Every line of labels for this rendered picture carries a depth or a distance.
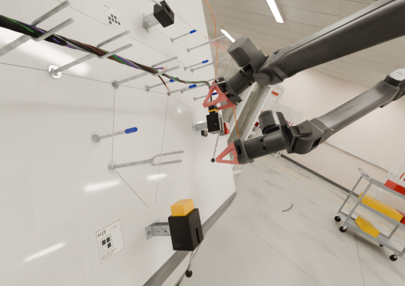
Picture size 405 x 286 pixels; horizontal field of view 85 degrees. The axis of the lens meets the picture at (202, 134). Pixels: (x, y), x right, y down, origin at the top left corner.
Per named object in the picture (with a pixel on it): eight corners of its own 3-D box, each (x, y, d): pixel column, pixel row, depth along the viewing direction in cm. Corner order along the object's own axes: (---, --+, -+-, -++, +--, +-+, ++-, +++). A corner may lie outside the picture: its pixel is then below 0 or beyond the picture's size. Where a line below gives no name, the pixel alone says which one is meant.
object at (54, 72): (62, 79, 33) (137, 47, 27) (49, 77, 31) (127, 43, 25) (59, 66, 33) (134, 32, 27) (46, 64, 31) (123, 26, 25)
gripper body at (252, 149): (233, 139, 61) (259, 130, 58) (242, 143, 70) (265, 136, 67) (240, 162, 59) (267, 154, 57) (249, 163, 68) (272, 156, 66)
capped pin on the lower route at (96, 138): (90, 138, 35) (132, 128, 32) (94, 132, 36) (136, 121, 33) (96, 145, 36) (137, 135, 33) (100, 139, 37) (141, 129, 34)
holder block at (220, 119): (207, 132, 68) (220, 130, 66) (205, 115, 69) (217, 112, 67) (213, 134, 71) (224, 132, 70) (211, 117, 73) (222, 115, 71)
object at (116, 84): (119, 90, 43) (182, 68, 38) (112, 88, 41) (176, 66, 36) (117, 79, 43) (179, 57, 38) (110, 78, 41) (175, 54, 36)
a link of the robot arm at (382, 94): (419, 73, 64) (398, 102, 73) (398, 64, 68) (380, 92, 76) (307, 138, 54) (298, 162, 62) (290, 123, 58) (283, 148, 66)
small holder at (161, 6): (126, -6, 51) (152, -21, 48) (151, 22, 59) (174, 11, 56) (125, 8, 49) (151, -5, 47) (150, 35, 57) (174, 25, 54)
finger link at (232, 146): (210, 149, 66) (239, 138, 63) (219, 150, 72) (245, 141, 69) (216, 171, 64) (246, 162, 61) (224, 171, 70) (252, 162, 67)
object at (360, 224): (383, 246, 380) (420, 194, 358) (396, 264, 333) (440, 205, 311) (325, 214, 410) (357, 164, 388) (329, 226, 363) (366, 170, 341)
